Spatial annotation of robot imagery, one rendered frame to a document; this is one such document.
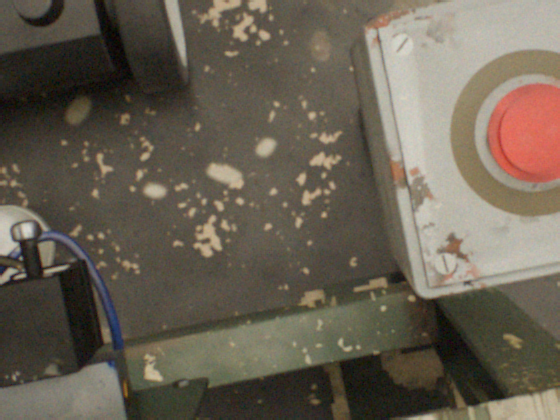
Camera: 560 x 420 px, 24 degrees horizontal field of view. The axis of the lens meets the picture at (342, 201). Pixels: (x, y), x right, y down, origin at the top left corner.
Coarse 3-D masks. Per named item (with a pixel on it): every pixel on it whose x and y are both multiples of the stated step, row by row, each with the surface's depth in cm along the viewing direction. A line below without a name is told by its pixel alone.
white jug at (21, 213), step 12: (0, 216) 132; (12, 216) 135; (24, 216) 139; (36, 216) 142; (0, 228) 130; (48, 228) 143; (0, 240) 129; (0, 252) 129; (48, 252) 141; (48, 264) 142
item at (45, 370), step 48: (48, 240) 86; (0, 288) 69; (48, 288) 69; (96, 288) 85; (0, 336) 69; (48, 336) 69; (96, 336) 77; (0, 384) 69; (48, 384) 72; (96, 384) 72; (192, 384) 87
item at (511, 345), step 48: (384, 288) 134; (480, 288) 121; (144, 336) 134; (192, 336) 128; (240, 336) 128; (288, 336) 129; (336, 336) 129; (384, 336) 129; (432, 336) 129; (480, 336) 98; (528, 336) 94; (144, 384) 128; (480, 384) 117; (528, 384) 79
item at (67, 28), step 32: (0, 0) 123; (32, 0) 119; (64, 0) 123; (96, 0) 125; (0, 32) 123; (32, 32) 123; (64, 32) 123; (96, 32) 123; (0, 64) 124; (32, 64) 125; (64, 64) 125; (96, 64) 126; (128, 64) 139; (0, 96) 129
